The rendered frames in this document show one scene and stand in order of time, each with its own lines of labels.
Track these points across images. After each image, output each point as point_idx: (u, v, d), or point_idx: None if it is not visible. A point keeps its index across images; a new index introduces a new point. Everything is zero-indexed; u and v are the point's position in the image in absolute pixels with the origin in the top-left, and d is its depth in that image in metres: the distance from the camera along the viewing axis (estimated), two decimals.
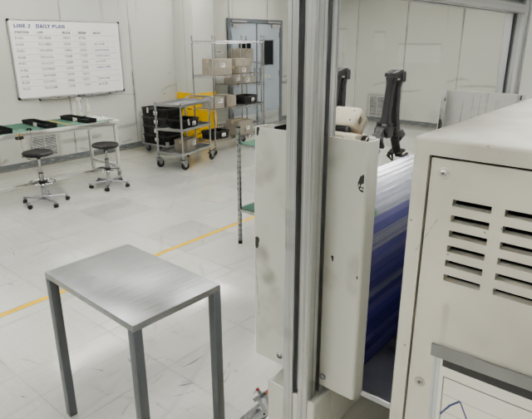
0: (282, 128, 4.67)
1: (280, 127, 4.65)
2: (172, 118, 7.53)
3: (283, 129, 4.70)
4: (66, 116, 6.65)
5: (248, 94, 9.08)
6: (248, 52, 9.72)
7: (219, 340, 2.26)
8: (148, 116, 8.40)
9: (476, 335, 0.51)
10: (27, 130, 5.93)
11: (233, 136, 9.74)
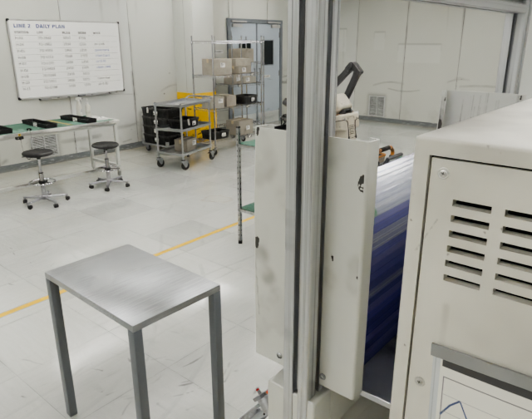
0: (282, 128, 4.67)
1: (280, 127, 4.65)
2: (172, 118, 7.53)
3: (283, 129, 4.70)
4: (66, 116, 6.65)
5: (248, 94, 9.08)
6: (248, 52, 9.72)
7: (219, 340, 2.26)
8: (148, 116, 8.40)
9: (476, 335, 0.51)
10: (27, 130, 5.93)
11: (233, 136, 9.74)
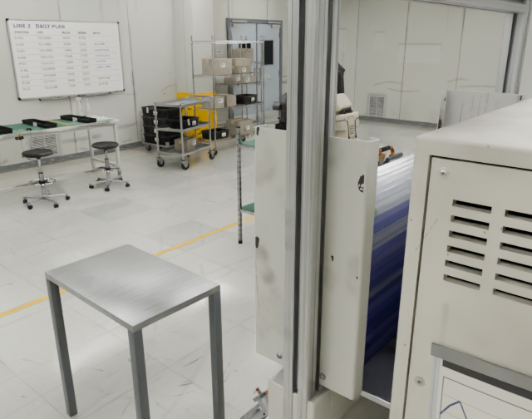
0: None
1: None
2: (172, 118, 7.53)
3: None
4: (66, 116, 6.65)
5: (248, 94, 9.08)
6: (248, 52, 9.72)
7: (219, 340, 2.26)
8: (148, 116, 8.40)
9: (476, 335, 0.51)
10: (27, 130, 5.93)
11: (233, 136, 9.74)
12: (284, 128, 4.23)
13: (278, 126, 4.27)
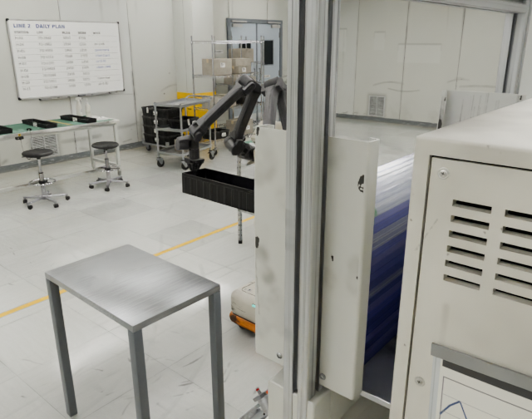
0: (212, 185, 2.58)
1: (215, 184, 2.56)
2: (172, 118, 7.53)
3: (209, 187, 2.60)
4: (66, 116, 6.65)
5: None
6: (248, 52, 9.72)
7: (219, 340, 2.26)
8: (148, 116, 8.40)
9: (476, 335, 0.51)
10: (27, 130, 5.93)
11: None
12: None
13: None
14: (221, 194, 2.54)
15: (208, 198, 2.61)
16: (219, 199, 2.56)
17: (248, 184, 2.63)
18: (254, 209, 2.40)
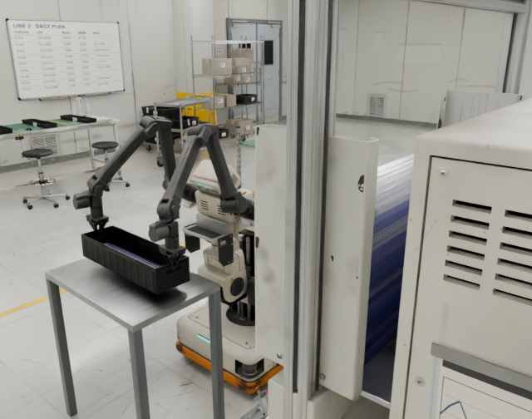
0: (110, 253, 2.20)
1: (113, 252, 2.18)
2: (172, 118, 7.53)
3: (107, 253, 2.22)
4: (66, 116, 6.65)
5: (248, 94, 9.08)
6: (248, 52, 9.72)
7: (219, 340, 2.26)
8: None
9: (476, 335, 0.51)
10: (27, 130, 5.93)
11: (233, 136, 9.74)
12: (176, 267, 2.06)
13: (162, 271, 2.01)
14: (119, 265, 2.16)
15: (107, 267, 2.23)
16: (118, 270, 2.18)
17: (155, 250, 2.25)
18: (151, 286, 2.02)
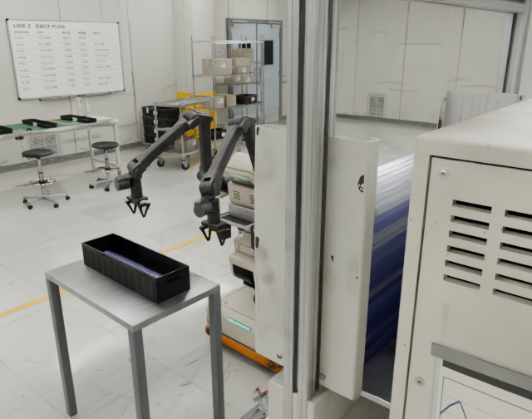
0: (110, 262, 2.21)
1: (114, 262, 2.19)
2: (172, 118, 7.53)
3: (108, 263, 2.23)
4: (66, 116, 6.65)
5: (248, 94, 9.08)
6: (248, 52, 9.72)
7: (219, 340, 2.26)
8: (148, 116, 8.40)
9: (476, 335, 0.51)
10: (27, 130, 5.93)
11: None
12: (176, 276, 2.07)
13: (162, 281, 2.02)
14: (120, 274, 2.17)
15: (108, 276, 2.25)
16: (119, 279, 2.19)
17: (155, 258, 2.26)
18: (152, 296, 2.04)
